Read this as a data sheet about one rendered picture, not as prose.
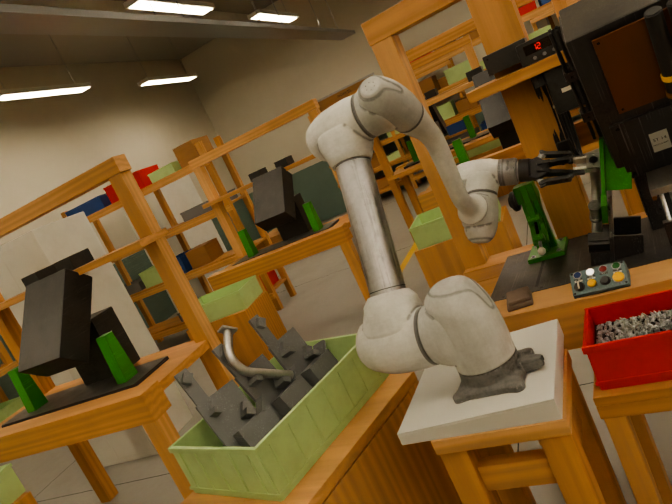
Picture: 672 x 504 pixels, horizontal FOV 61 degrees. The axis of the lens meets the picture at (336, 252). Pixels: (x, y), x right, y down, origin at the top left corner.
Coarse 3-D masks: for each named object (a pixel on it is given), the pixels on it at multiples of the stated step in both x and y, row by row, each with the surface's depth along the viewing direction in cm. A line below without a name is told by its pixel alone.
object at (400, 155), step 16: (448, 64) 1057; (464, 96) 1107; (448, 128) 1098; (464, 128) 1090; (384, 144) 1138; (400, 144) 1138; (400, 160) 1138; (336, 176) 1196; (384, 176) 1180; (416, 176) 1139; (384, 192) 1170
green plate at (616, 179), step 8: (600, 144) 167; (600, 152) 168; (608, 152) 168; (600, 160) 169; (608, 160) 169; (600, 168) 169; (608, 168) 170; (616, 168) 169; (624, 168) 168; (608, 176) 170; (616, 176) 170; (624, 176) 169; (608, 184) 171; (616, 184) 170; (624, 184) 169
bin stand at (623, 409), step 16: (656, 384) 129; (608, 400) 133; (624, 400) 132; (640, 400) 130; (656, 400) 129; (608, 416) 135; (624, 416) 133; (640, 416) 153; (624, 432) 135; (640, 432) 155; (624, 448) 136; (640, 448) 137; (656, 448) 158; (624, 464) 138; (640, 464) 136; (656, 464) 156; (640, 480) 138; (656, 480) 158; (640, 496) 139; (656, 496) 138
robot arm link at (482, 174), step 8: (472, 160) 195; (480, 160) 192; (488, 160) 191; (496, 160) 191; (464, 168) 193; (472, 168) 192; (480, 168) 190; (488, 168) 189; (496, 168) 189; (464, 176) 193; (472, 176) 191; (480, 176) 190; (488, 176) 189; (496, 176) 189; (464, 184) 194; (472, 184) 190; (480, 184) 189; (488, 184) 189; (496, 184) 190; (496, 192) 190
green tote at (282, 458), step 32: (352, 352) 185; (320, 384) 172; (352, 384) 183; (288, 416) 160; (320, 416) 170; (352, 416) 180; (192, 448) 168; (224, 448) 158; (256, 448) 150; (288, 448) 158; (320, 448) 166; (192, 480) 176; (224, 480) 164; (256, 480) 156; (288, 480) 155
